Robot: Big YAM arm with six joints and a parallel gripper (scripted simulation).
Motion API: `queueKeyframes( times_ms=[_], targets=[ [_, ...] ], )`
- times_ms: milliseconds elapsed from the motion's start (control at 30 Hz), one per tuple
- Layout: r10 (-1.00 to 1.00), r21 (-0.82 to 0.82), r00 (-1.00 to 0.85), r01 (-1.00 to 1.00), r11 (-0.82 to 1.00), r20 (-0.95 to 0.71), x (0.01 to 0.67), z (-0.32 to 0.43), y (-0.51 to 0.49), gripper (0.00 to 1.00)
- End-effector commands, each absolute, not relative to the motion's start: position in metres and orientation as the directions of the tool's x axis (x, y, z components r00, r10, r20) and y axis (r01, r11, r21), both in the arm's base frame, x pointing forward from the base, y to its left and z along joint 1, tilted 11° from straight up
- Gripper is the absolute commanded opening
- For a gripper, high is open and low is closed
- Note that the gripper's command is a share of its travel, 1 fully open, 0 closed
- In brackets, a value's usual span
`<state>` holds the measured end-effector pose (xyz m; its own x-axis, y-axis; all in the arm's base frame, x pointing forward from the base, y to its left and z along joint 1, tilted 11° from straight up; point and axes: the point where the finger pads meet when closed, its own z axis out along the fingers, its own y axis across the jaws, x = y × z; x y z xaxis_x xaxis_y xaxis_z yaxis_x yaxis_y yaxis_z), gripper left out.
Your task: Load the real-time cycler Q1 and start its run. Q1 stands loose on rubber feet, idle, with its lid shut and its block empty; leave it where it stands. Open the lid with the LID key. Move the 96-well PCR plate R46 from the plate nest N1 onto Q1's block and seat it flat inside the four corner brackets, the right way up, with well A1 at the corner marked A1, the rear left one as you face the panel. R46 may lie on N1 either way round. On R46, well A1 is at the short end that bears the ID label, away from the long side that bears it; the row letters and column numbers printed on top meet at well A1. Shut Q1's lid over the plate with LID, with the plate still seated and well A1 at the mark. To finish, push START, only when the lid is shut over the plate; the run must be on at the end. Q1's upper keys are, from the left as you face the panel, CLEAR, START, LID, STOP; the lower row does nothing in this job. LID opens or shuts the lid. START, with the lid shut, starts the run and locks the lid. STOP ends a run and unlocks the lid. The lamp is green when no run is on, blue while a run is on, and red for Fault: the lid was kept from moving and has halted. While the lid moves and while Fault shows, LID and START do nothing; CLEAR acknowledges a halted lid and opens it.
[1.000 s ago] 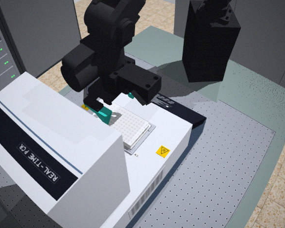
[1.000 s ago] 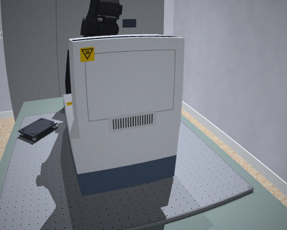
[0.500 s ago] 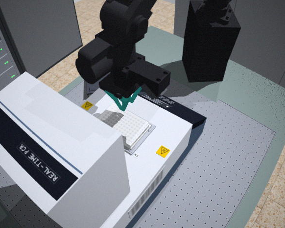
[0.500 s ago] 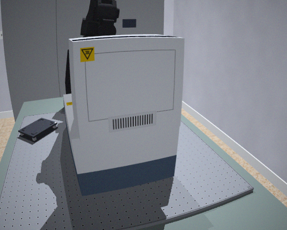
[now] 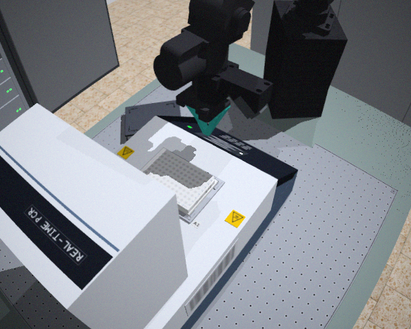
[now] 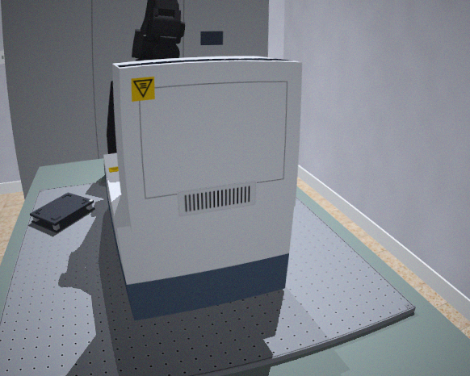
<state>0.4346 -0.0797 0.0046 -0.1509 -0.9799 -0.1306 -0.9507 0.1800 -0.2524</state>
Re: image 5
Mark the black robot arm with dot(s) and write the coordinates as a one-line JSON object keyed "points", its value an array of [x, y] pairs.
{"points": [[213, 26]]}

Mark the white well pcr plate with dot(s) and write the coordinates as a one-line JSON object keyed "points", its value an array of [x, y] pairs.
{"points": [[190, 183]]}

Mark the grey lab instrument housing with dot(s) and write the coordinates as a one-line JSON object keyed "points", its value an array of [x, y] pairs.
{"points": [[105, 239]]}

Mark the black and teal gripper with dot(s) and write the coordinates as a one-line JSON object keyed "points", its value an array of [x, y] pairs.
{"points": [[201, 111]]}

